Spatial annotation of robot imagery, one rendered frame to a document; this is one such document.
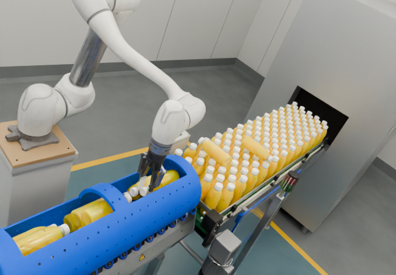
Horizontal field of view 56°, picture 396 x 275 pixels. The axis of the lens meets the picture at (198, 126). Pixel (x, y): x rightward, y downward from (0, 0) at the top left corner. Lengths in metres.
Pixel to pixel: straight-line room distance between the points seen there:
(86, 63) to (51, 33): 2.59
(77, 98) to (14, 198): 0.56
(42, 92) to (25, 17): 2.43
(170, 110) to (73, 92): 0.67
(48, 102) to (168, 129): 0.65
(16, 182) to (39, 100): 0.41
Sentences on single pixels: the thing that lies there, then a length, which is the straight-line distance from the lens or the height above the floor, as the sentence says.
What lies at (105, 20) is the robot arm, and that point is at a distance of 1.43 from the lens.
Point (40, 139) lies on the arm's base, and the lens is 1.88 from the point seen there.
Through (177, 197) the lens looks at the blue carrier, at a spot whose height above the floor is 1.18.
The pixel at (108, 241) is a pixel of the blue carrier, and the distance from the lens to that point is 1.37.
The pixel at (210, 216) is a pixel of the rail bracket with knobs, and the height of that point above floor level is 1.00.
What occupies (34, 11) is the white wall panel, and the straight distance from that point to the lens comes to 4.16.
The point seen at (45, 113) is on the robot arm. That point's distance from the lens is 1.79.
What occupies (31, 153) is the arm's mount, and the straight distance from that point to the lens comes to 1.86.
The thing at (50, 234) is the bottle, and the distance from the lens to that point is 1.33.
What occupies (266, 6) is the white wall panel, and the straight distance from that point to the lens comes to 6.37.
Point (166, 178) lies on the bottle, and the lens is 1.64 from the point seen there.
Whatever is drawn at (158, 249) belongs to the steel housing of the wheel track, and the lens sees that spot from 1.80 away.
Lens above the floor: 2.23
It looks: 30 degrees down
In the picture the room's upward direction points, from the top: 23 degrees clockwise
